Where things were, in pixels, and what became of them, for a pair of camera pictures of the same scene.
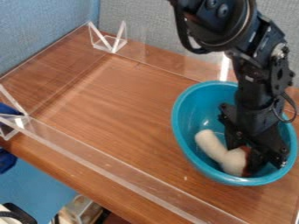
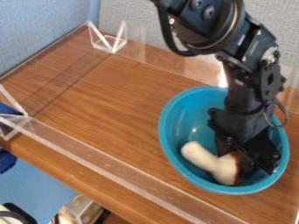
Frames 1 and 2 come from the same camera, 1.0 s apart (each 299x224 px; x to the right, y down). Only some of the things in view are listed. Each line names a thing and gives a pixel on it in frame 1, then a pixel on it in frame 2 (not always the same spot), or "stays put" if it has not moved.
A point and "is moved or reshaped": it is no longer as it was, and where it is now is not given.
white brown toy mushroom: (234, 159) is moved or reshaped
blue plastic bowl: (197, 114) is moved or reshaped
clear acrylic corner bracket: (107, 43) stays put
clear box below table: (81, 211) stays put
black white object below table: (13, 214) stays put
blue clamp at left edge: (7, 158) stays put
